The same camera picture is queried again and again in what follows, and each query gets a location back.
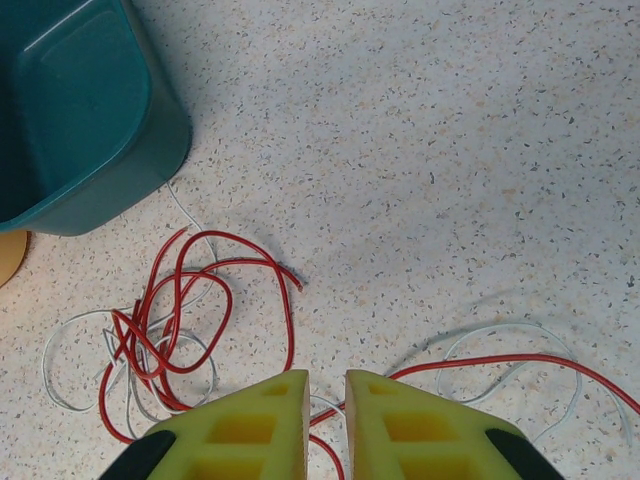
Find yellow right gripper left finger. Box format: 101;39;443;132
102;369;311;480

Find large teal plastic bin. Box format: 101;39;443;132
0;0;194;236

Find white cable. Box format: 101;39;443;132
42;182;221;441
309;323;636;446

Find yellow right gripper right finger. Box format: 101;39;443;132
344;369;566;480

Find orange plastic bin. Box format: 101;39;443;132
0;229;29;289

